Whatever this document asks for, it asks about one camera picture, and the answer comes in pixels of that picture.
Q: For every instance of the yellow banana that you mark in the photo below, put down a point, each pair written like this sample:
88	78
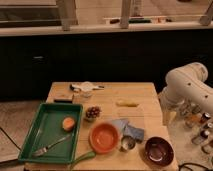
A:
123	103

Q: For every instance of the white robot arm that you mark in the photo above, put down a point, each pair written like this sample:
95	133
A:
187	83

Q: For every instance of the red bowl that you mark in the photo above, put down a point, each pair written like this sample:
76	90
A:
103	137

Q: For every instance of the dark purple bowl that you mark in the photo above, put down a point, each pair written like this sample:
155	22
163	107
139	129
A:
159	151

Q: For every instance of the white citrus squeezer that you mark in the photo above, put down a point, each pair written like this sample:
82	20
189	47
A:
85	86

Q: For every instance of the bunch of dark grapes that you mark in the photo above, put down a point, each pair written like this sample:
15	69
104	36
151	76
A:
92	113

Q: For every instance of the dark wooden block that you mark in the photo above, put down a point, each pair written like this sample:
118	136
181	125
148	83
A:
63	99

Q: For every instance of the orange fruit half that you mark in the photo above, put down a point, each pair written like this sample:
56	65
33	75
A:
68	123

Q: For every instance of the blue grey cloth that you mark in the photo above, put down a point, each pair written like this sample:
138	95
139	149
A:
124	127

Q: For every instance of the small metal cup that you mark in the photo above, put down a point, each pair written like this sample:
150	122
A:
127	143

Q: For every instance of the green plastic tray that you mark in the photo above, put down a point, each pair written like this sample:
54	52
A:
46	128

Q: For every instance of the metal fork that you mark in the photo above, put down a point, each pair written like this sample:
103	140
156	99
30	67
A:
45	149

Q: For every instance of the spice jar rack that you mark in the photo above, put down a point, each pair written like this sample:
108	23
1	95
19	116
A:
200	122

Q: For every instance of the green spatula handle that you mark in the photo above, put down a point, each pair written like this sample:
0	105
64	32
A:
86	156

